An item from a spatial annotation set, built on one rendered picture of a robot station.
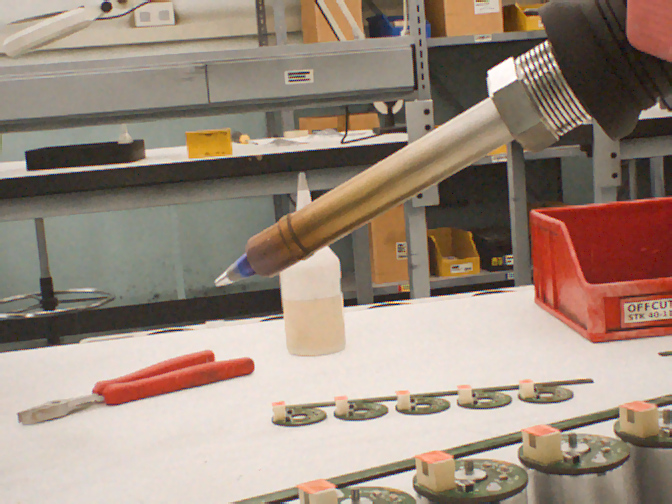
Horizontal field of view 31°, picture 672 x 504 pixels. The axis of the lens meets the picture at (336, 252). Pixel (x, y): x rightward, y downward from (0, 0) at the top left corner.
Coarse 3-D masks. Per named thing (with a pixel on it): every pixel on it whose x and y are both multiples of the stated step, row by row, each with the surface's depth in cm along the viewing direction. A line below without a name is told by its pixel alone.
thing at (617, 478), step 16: (576, 448) 27; (624, 464) 26; (544, 480) 26; (560, 480) 26; (576, 480) 26; (592, 480) 26; (608, 480) 26; (624, 480) 27; (528, 496) 27; (544, 496) 26; (560, 496) 26; (576, 496) 26; (592, 496) 26; (608, 496) 26; (624, 496) 27
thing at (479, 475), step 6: (456, 474) 26; (462, 474) 26; (474, 474) 26; (480, 474) 26; (462, 480) 26; (474, 480) 26; (480, 480) 26; (522, 492) 25; (420, 498) 26; (426, 498) 25; (504, 498) 25; (510, 498) 25; (516, 498) 25; (522, 498) 25
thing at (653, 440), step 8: (616, 424) 29; (616, 432) 28; (624, 432) 28; (664, 432) 28; (624, 440) 28; (632, 440) 28; (640, 440) 28; (648, 440) 27; (656, 440) 27; (664, 440) 27
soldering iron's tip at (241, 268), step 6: (240, 258) 21; (246, 258) 21; (234, 264) 21; (240, 264) 21; (246, 264) 21; (228, 270) 22; (234, 270) 21; (240, 270) 21; (246, 270) 21; (252, 270) 21; (222, 276) 22; (228, 276) 22; (234, 276) 21; (240, 276) 21; (246, 276) 21; (216, 282) 22; (222, 282) 22; (228, 282) 22
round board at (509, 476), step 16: (480, 464) 27; (496, 464) 27; (512, 464) 27; (416, 480) 26; (464, 480) 25; (496, 480) 26; (512, 480) 26; (528, 480) 26; (432, 496) 25; (448, 496) 25; (464, 496) 25; (480, 496) 25; (496, 496) 25
